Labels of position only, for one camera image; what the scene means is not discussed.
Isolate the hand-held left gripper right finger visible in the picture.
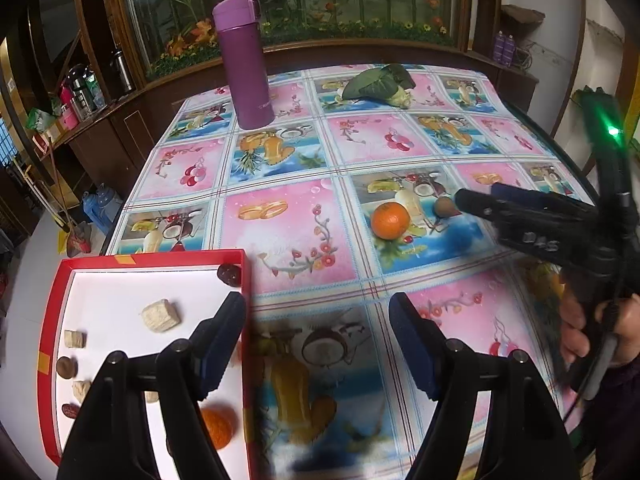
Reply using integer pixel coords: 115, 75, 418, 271
388, 292, 583, 480

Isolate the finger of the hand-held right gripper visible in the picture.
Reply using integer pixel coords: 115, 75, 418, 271
490, 182, 553, 207
452, 187, 507, 223

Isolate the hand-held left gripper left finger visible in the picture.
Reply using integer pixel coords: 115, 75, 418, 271
55, 291, 247, 480

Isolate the orange mandarin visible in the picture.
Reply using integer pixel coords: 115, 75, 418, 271
371, 202, 412, 240
200, 406, 237, 450

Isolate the red cardboard box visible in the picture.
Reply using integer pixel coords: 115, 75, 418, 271
36, 249, 261, 480

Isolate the person's right forearm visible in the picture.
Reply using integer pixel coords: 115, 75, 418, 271
592, 357, 640, 480

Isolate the person's right hand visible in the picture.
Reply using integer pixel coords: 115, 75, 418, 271
559, 269, 640, 368

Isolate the green leafy vegetable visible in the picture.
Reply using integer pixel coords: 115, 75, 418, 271
341, 63, 417, 109

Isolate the dustpan with red brush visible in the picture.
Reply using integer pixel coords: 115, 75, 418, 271
66, 221, 94, 255

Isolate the blue water jug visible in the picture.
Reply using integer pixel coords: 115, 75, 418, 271
81, 191, 104, 235
99, 184, 123, 221

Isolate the printed plastic tablecloth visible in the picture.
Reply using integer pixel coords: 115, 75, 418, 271
100, 62, 601, 480

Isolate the dark wooden cabinet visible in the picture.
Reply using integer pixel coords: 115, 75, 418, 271
30, 40, 541, 196

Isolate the artificial flower display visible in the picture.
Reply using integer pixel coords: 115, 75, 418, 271
107, 0, 468, 79

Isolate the purple thermos bottle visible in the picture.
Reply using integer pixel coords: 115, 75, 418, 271
212, 0, 275, 131

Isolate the pink cup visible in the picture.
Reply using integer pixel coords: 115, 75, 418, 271
59, 87, 80, 124

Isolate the clear water bottle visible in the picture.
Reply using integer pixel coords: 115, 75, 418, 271
86, 75, 107, 110

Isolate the green packet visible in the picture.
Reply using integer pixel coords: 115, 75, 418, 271
26, 107, 58, 134

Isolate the silver black kettle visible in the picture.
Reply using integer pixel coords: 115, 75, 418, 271
67, 65, 96, 117

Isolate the black thermos flask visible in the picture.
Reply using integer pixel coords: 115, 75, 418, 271
111, 45, 135, 94

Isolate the wooden wall shelf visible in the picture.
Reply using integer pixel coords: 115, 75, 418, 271
501, 4, 545, 28

